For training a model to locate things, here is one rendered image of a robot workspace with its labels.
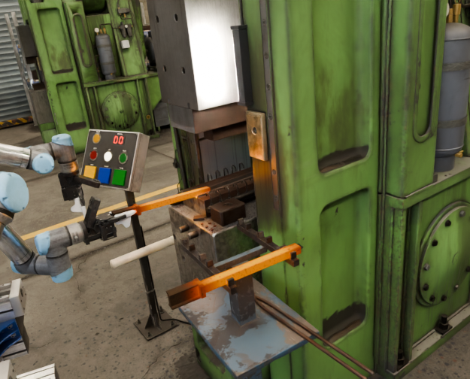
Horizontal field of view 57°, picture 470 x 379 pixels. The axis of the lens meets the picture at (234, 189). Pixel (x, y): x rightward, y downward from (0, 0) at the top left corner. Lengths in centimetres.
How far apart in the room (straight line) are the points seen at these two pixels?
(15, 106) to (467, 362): 866
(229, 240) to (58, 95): 503
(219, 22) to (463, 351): 196
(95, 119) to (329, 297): 515
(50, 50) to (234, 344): 554
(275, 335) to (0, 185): 91
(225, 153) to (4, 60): 773
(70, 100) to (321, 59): 530
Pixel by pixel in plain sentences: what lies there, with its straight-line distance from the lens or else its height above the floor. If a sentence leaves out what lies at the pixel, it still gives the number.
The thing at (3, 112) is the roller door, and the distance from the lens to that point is 957.
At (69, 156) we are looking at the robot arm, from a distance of 191.
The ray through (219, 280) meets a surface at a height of 103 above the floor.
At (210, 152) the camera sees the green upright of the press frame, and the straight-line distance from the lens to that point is 205.
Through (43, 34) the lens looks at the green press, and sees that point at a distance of 648.
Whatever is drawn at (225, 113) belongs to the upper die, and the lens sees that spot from 174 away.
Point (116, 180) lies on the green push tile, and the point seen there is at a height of 100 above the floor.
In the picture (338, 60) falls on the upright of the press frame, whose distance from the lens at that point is 162.
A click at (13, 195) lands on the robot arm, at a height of 126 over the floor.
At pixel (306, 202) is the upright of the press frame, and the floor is 105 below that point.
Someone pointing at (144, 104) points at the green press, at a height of 52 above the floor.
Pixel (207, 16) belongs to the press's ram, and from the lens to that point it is 162.
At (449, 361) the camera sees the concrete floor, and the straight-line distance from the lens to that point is 253.
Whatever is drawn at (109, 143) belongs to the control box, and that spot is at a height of 115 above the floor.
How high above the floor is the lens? 169
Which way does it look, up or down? 22 degrees down
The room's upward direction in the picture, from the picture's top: 6 degrees counter-clockwise
